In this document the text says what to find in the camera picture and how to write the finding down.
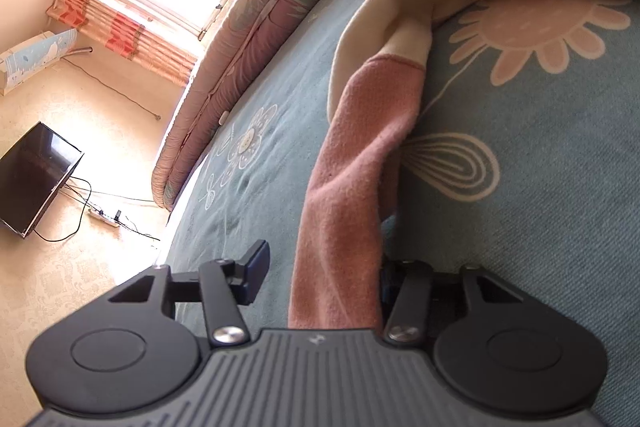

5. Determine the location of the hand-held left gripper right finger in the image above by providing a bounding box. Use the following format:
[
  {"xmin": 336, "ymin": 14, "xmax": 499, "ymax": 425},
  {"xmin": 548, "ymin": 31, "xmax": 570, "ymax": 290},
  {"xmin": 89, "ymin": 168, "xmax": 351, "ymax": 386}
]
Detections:
[{"xmin": 381, "ymin": 259, "xmax": 523, "ymax": 348}]

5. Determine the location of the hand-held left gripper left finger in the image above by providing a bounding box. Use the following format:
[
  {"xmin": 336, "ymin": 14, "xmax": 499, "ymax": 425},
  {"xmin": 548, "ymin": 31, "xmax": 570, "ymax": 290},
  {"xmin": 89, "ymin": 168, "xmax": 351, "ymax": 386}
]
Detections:
[{"xmin": 107, "ymin": 239, "xmax": 271, "ymax": 349}]

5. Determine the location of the pink and cream knit sweater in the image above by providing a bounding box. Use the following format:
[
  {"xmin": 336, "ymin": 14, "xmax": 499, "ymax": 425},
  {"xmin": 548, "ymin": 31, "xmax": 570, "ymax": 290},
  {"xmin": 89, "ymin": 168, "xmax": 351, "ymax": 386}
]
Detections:
[{"xmin": 289, "ymin": 0, "xmax": 640, "ymax": 333}]

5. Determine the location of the white power strip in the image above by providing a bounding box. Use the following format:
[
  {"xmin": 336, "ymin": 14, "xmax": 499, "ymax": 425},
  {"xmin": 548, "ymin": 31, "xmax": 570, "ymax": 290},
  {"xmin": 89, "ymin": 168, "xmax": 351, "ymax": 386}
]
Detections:
[{"xmin": 89, "ymin": 206, "xmax": 122, "ymax": 229}]

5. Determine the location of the pink floral quilt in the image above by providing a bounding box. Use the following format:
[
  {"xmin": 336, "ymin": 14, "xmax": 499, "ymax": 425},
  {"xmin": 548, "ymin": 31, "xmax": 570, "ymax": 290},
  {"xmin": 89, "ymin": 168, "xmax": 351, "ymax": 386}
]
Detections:
[{"xmin": 152, "ymin": 0, "xmax": 416, "ymax": 210}]

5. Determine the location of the black flat television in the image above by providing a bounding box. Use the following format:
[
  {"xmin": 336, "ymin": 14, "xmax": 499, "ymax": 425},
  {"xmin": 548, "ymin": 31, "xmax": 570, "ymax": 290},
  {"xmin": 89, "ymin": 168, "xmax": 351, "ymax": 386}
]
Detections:
[{"xmin": 0, "ymin": 122, "xmax": 85, "ymax": 239}]

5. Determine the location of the pink orange patterned curtain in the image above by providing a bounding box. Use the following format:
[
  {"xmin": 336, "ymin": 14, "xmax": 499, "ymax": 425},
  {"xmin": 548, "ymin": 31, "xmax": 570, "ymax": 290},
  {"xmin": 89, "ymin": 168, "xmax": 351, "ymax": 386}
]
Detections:
[{"xmin": 47, "ymin": 0, "xmax": 199, "ymax": 88}]

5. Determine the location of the air conditioner with blue cover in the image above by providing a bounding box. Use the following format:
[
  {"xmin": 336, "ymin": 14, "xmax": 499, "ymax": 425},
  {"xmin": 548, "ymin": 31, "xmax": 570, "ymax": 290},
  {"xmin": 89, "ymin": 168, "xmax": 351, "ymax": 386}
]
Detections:
[{"xmin": 0, "ymin": 29, "xmax": 79, "ymax": 96}]

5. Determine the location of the black television cable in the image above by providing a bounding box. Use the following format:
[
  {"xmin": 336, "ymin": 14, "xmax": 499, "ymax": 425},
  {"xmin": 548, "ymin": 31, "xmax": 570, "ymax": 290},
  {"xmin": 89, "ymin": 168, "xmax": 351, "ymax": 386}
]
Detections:
[{"xmin": 34, "ymin": 176, "xmax": 162, "ymax": 244}]

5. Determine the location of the thin wall cable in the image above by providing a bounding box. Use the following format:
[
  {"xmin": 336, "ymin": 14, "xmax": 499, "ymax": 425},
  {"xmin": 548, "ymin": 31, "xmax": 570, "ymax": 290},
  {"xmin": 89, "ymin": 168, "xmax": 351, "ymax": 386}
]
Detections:
[{"xmin": 64, "ymin": 56, "xmax": 162, "ymax": 122}]

